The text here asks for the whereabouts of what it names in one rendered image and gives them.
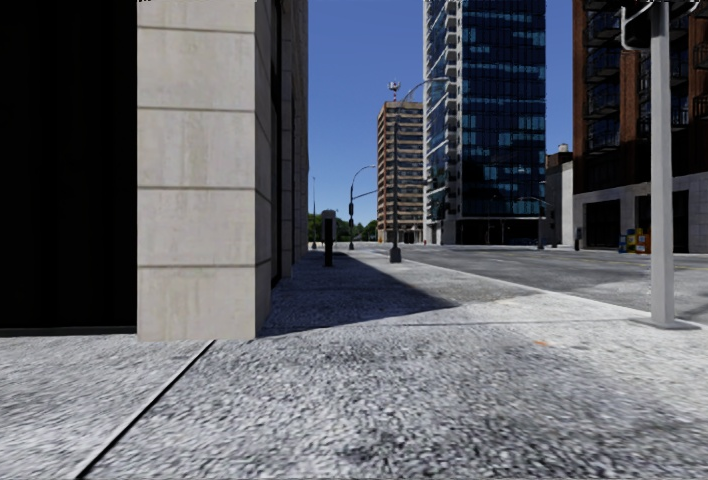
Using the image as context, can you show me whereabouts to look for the white box on a post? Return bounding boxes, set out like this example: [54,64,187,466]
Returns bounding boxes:
[320,209,338,268]

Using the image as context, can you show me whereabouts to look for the traffic light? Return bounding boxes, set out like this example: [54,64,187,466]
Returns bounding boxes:
[347,164,379,251]

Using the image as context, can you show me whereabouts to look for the glass tower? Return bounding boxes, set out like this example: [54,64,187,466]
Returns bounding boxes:
[422,0,548,246]

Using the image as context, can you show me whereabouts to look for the trees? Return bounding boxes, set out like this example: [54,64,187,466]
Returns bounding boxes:
[307,214,379,243]

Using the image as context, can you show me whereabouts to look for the pale concrete building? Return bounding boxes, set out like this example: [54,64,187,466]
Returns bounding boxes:
[0,0,310,343]

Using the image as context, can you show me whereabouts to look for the brown concrete tower building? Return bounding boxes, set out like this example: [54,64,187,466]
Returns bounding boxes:
[376,80,426,244]

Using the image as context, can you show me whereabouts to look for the grey pole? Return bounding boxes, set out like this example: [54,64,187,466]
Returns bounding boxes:
[620,0,702,331]

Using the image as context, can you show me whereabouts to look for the grey street lamp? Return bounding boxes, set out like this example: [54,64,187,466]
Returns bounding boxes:
[516,196,554,251]
[388,76,451,265]
[310,175,319,251]

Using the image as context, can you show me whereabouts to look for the red brick building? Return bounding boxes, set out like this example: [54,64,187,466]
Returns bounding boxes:
[571,0,708,255]

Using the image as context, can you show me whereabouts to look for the grey low building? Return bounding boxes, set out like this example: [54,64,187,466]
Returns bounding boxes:
[544,143,575,247]

